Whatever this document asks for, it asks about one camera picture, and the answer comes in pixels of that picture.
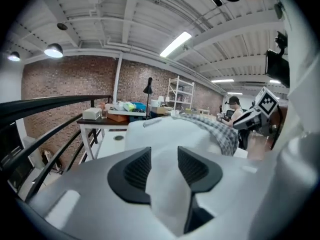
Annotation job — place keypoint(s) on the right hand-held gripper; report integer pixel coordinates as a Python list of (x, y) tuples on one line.
[(266, 104)]

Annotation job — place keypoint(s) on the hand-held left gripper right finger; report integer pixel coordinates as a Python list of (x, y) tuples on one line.
[(230, 189)]

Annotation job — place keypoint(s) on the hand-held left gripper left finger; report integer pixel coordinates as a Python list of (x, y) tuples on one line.
[(87, 184)]

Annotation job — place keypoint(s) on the grey checked pillowcase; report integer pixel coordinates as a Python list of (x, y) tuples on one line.
[(220, 131)]

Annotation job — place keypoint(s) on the white pillow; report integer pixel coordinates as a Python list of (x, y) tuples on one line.
[(170, 136)]

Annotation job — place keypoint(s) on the person's beige vest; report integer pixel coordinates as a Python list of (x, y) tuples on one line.
[(300, 109)]

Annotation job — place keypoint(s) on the grey table grommet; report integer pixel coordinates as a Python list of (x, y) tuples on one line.
[(119, 138)]

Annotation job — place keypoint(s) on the black clip-mounted device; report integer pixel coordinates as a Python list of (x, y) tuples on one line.
[(277, 66)]

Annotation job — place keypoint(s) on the white table with clutter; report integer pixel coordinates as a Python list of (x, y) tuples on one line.
[(100, 121)]

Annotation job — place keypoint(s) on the beige box device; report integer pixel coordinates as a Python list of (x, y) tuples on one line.
[(91, 114)]

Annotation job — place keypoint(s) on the white shelf rack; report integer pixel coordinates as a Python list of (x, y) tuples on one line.
[(178, 89)]

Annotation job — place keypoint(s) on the black metal railing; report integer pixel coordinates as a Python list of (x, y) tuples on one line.
[(50, 104)]

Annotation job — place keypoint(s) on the blue plastic bin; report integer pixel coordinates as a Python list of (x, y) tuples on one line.
[(138, 106)]

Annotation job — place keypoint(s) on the black desk lamp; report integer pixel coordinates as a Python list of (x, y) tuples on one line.
[(148, 89)]

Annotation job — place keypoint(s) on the long ceiling light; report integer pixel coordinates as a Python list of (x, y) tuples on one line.
[(175, 44)]

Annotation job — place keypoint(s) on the black pendant lamp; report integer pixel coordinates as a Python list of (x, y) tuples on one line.
[(14, 56), (53, 51)]

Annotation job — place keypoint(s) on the black ceiling disc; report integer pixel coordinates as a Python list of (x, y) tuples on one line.
[(62, 26)]

